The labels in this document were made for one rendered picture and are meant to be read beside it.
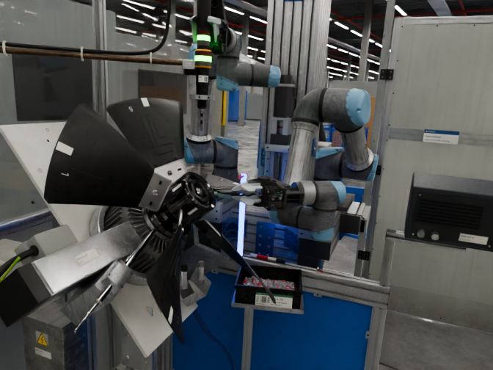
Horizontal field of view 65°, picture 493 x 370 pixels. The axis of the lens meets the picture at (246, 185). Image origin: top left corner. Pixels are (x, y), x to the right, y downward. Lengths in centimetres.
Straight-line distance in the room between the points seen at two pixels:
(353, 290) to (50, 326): 96
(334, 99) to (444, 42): 155
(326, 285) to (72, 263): 90
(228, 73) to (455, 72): 176
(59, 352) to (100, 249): 41
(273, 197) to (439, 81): 181
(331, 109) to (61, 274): 91
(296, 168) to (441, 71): 164
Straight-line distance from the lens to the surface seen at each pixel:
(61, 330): 121
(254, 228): 183
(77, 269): 88
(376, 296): 145
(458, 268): 298
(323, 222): 126
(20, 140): 117
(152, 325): 110
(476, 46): 280
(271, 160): 187
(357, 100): 130
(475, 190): 131
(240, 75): 133
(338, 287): 146
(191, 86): 107
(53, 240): 93
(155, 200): 99
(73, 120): 89
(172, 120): 117
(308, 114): 133
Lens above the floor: 147
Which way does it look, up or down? 13 degrees down
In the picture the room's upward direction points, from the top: 3 degrees clockwise
